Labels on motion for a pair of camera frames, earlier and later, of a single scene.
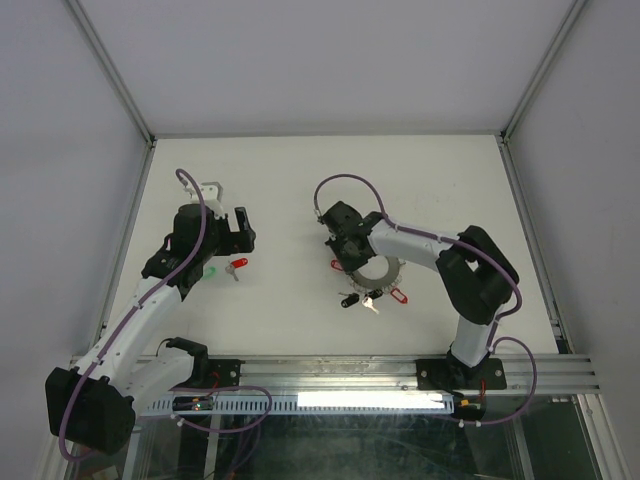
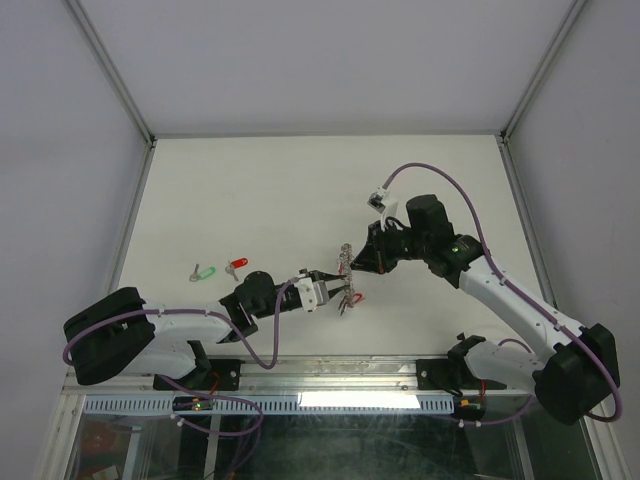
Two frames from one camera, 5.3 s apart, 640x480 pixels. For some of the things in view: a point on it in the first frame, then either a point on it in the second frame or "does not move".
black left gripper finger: x=242 y=218 to x=317 y=275
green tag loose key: x=210 y=271 does not move
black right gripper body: x=344 y=255 to x=393 y=246
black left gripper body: x=222 y=241 to x=287 y=303
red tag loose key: x=230 y=268 does not move
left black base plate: x=215 y=373 does not move
